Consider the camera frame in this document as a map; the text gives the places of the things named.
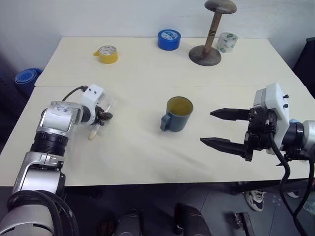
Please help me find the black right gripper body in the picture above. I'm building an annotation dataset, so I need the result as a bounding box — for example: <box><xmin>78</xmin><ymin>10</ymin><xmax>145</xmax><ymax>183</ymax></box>
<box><xmin>243</xmin><ymin>106</ymin><xmax>279</xmax><ymax>162</ymax></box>

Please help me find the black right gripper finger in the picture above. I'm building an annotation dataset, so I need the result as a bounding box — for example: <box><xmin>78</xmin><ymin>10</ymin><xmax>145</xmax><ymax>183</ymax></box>
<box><xmin>209</xmin><ymin>107</ymin><xmax>251</xmax><ymax>121</ymax></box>
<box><xmin>200</xmin><ymin>137</ymin><xmax>247</xmax><ymax>159</ymax></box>

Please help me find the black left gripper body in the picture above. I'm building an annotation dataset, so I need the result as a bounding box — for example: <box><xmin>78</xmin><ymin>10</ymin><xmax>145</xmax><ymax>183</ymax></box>
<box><xmin>94</xmin><ymin>105</ymin><xmax>105</xmax><ymax>125</ymax></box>

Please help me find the white toothbrush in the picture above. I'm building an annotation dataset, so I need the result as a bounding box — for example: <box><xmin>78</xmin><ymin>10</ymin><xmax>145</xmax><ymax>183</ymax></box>
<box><xmin>88</xmin><ymin>97</ymin><xmax>116</xmax><ymax>141</ymax></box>

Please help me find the blue mug with yellow inside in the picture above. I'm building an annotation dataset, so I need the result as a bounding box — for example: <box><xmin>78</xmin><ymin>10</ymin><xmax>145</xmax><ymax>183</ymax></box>
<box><xmin>160</xmin><ymin>96</ymin><xmax>194</xmax><ymax>133</ymax></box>

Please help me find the brown wooden hat stand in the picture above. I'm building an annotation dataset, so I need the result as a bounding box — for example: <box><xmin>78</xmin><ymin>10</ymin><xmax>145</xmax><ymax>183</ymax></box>
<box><xmin>188</xmin><ymin>0</ymin><xmax>238</xmax><ymax>67</ymax></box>

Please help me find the yellow tape roll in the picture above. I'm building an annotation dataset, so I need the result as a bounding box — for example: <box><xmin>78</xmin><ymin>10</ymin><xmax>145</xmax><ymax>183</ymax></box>
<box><xmin>93</xmin><ymin>45</ymin><xmax>120</xmax><ymax>65</ymax></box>

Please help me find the clear tape roll green print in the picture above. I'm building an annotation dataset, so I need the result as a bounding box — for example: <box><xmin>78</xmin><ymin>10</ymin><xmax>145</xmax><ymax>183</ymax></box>
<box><xmin>217</xmin><ymin>32</ymin><xmax>239</xmax><ymax>54</ymax></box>

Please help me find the black floor bar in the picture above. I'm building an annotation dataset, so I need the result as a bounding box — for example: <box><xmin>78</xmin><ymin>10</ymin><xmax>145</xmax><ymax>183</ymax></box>
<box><xmin>232</xmin><ymin>212</ymin><xmax>256</xmax><ymax>236</ymax></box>

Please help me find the black chair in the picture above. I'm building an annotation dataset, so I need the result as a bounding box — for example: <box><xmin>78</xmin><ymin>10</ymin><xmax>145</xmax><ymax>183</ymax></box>
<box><xmin>292</xmin><ymin>37</ymin><xmax>315</xmax><ymax>92</ymax></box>

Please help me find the dark rounded shape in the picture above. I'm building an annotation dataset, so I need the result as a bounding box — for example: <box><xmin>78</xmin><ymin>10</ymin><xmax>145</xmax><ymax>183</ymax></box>
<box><xmin>117</xmin><ymin>208</ymin><xmax>149</xmax><ymax>236</ymax></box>
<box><xmin>173</xmin><ymin>203</ymin><xmax>213</xmax><ymax>236</ymax></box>

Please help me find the blue tape roll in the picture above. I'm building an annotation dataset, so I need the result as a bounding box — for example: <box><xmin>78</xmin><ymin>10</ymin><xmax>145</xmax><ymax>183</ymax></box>
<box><xmin>157</xmin><ymin>29</ymin><xmax>182</xmax><ymax>51</ymax></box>

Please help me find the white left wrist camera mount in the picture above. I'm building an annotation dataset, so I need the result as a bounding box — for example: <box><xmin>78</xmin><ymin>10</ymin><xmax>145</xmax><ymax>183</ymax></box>
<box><xmin>81</xmin><ymin>84</ymin><xmax>107</xmax><ymax>126</ymax></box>

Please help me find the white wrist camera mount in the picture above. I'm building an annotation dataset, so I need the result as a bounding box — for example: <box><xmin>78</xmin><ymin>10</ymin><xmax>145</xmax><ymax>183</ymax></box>
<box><xmin>81</xmin><ymin>84</ymin><xmax>107</xmax><ymax>126</ymax></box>
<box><xmin>254</xmin><ymin>82</ymin><xmax>291</xmax><ymax>156</ymax></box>

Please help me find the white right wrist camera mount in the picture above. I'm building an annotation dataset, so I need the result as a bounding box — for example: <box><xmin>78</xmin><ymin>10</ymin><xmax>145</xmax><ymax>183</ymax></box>
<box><xmin>254</xmin><ymin>82</ymin><xmax>291</xmax><ymax>156</ymax></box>

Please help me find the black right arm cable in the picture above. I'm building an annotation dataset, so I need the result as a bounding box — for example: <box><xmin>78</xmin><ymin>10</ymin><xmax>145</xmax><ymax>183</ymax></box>
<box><xmin>266</xmin><ymin>117</ymin><xmax>315</xmax><ymax>236</ymax></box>

